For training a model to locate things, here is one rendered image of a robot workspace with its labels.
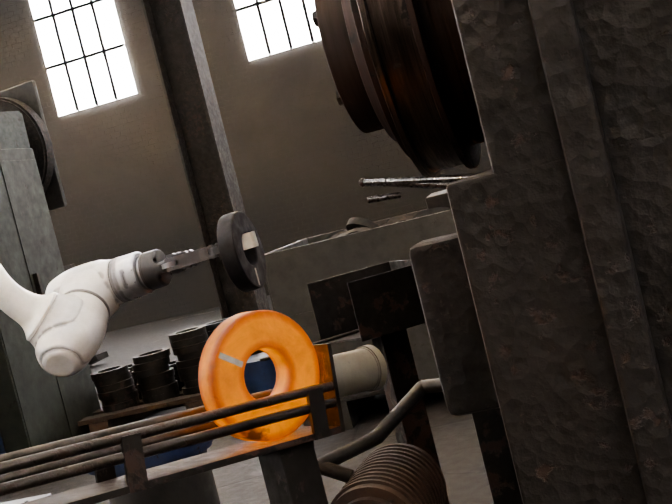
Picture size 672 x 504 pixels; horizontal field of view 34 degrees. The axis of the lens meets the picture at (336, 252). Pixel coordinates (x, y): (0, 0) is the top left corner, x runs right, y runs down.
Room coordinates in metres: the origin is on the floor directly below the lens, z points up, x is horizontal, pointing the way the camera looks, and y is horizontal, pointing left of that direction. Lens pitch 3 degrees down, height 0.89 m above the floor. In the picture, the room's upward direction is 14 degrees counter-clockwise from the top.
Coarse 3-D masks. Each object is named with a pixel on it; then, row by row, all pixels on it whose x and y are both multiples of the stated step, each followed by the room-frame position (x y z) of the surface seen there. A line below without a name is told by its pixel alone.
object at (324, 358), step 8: (320, 344) 1.32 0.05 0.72; (328, 344) 1.31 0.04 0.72; (320, 352) 1.32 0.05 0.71; (328, 352) 1.31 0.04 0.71; (320, 360) 1.32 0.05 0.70; (328, 360) 1.31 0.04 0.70; (320, 368) 1.32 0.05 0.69; (328, 368) 1.31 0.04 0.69; (320, 376) 1.32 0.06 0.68; (328, 376) 1.31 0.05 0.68; (336, 384) 1.31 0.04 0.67; (328, 392) 1.32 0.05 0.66; (336, 392) 1.31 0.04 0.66; (336, 400) 1.31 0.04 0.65; (336, 408) 1.31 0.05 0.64; (328, 416) 1.32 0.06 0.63; (336, 416) 1.31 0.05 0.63; (304, 424) 1.36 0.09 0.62; (328, 424) 1.32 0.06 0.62; (336, 424) 1.31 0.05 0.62
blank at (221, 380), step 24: (264, 312) 1.29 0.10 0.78; (216, 336) 1.26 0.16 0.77; (240, 336) 1.26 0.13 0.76; (264, 336) 1.28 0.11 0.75; (288, 336) 1.30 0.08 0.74; (216, 360) 1.24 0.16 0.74; (240, 360) 1.26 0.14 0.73; (288, 360) 1.30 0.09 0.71; (312, 360) 1.32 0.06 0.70; (216, 384) 1.23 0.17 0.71; (240, 384) 1.25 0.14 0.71; (288, 384) 1.29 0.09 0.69; (312, 384) 1.31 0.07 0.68; (216, 408) 1.23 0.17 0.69; (264, 408) 1.27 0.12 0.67; (288, 408) 1.29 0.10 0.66; (240, 432) 1.24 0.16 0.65; (264, 432) 1.26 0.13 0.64; (288, 432) 1.28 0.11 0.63
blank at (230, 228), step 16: (224, 224) 2.05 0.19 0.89; (240, 224) 2.08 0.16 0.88; (224, 240) 2.03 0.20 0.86; (240, 240) 2.05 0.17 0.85; (224, 256) 2.02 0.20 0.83; (240, 256) 2.03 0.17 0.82; (256, 256) 2.12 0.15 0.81; (240, 272) 2.02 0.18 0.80; (256, 272) 2.08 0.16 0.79; (240, 288) 2.06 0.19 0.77; (256, 288) 2.07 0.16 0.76
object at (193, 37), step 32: (160, 0) 8.76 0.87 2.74; (160, 32) 8.78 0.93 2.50; (192, 32) 8.68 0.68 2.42; (160, 64) 8.69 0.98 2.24; (192, 64) 8.73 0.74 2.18; (192, 96) 8.74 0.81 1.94; (192, 128) 8.76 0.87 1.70; (192, 160) 8.78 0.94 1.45; (224, 160) 8.67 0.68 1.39; (192, 192) 8.68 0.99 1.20; (224, 192) 8.73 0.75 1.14; (224, 288) 8.78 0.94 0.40
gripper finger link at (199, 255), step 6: (210, 246) 2.07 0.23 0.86; (192, 252) 2.07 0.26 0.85; (198, 252) 2.07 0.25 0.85; (204, 252) 2.07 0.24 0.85; (168, 258) 2.07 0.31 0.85; (174, 258) 2.07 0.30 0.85; (180, 258) 2.07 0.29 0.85; (186, 258) 2.07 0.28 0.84; (192, 258) 2.07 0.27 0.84; (198, 258) 2.07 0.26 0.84; (204, 258) 2.07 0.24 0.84; (210, 258) 2.07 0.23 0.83; (180, 264) 2.07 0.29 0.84; (186, 264) 2.07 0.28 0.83; (168, 270) 2.07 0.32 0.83
